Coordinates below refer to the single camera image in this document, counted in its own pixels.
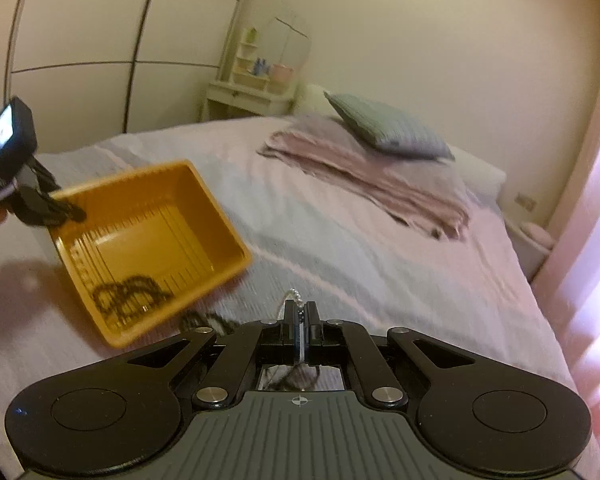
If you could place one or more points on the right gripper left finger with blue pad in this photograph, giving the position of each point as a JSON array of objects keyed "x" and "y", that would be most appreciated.
[{"x": 251, "y": 347}]

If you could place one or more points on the white sliding wardrobe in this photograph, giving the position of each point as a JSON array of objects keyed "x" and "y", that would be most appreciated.
[{"x": 90, "y": 69}]

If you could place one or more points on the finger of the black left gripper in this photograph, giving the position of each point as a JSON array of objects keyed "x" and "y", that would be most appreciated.
[{"x": 66, "y": 211}]

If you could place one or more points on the grey striped bedspread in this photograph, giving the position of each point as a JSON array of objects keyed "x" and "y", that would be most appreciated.
[{"x": 334, "y": 247}]

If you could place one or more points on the white pillow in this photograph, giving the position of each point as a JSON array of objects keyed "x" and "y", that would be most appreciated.
[{"x": 482, "y": 177}]

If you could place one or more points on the wall power socket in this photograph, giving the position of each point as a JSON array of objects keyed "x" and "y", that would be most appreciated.
[{"x": 526, "y": 202}]

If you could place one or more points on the golden plastic tray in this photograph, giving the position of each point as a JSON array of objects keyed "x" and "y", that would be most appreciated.
[{"x": 154, "y": 241}]

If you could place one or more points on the green checked pillow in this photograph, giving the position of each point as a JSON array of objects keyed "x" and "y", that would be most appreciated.
[{"x": 389, "y": 129}]

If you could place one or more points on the black jewelry pile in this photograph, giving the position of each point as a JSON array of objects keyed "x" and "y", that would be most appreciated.
[{"x": 300, "y": 378}]

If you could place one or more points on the oval vanity mirror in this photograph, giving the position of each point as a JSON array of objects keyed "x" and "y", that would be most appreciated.
[{"x": 285, "y": 40}]

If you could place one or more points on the pink storage box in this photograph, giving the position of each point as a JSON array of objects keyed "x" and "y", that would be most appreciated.
[{"x": 280, "y": 74}]

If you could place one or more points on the white vanity dressing table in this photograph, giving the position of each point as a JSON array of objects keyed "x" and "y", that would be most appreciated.
[{"x": 247, "y": 90}]

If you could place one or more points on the pink cushion on nightstand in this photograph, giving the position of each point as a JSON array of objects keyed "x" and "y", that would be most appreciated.
[{"x": 538, "y": 235}]

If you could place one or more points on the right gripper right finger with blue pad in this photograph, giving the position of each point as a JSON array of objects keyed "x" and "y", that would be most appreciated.
[{"x": 349, "y": 346}]

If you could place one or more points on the folded pink blanket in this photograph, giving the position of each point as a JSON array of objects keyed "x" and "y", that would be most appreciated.
[{"x": 427, "y": 195}]

